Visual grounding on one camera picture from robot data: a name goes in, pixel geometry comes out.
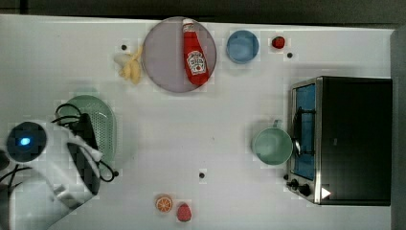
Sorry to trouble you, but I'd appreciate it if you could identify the mint green mug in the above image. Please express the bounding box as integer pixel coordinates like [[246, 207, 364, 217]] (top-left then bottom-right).
[[251, 120, 293, 166]]

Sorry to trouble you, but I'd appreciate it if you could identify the lilac round plate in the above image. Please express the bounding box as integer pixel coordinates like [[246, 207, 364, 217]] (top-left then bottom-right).
[[142, 16, 199, 93]]

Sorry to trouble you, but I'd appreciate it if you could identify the peeled toy banana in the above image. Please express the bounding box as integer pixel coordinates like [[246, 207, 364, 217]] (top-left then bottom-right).
[[114, 46, 143, 84]]

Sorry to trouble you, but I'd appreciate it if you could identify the red ketchup bottle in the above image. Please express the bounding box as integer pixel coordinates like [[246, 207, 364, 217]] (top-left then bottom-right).
[[182, 18, 210, 85]]

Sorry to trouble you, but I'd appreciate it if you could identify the black and steel toaster oven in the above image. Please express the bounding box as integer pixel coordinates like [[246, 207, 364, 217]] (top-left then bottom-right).
[[284, 76, 393, 206]]

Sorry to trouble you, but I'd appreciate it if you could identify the red raspberry toy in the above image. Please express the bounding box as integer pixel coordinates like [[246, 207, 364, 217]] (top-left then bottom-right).
[[176, 203, 192, 222]]

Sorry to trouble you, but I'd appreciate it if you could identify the small red strawberry toy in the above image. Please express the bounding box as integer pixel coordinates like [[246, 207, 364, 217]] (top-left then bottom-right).
[[272, 36, 285, 49]]

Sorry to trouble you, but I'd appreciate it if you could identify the orange slice toy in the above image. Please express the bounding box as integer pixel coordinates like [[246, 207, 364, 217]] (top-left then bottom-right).
[[155, 195, 173, 213]]

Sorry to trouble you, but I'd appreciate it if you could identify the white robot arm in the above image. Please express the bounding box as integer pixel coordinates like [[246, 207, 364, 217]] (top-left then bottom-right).
[[5, 120, 102, 230]]

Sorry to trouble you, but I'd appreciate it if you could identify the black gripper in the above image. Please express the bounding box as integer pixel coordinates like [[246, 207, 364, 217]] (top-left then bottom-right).
[[68, 113, 101, 196]]

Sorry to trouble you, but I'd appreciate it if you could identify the mint green plastic strainer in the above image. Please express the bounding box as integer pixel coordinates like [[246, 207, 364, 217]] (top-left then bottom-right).
[[55, 95, 119, 182]]

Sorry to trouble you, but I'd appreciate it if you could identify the blue plastic cup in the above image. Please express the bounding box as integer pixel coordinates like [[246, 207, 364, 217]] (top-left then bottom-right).
[[226, 30, 259, 64]]

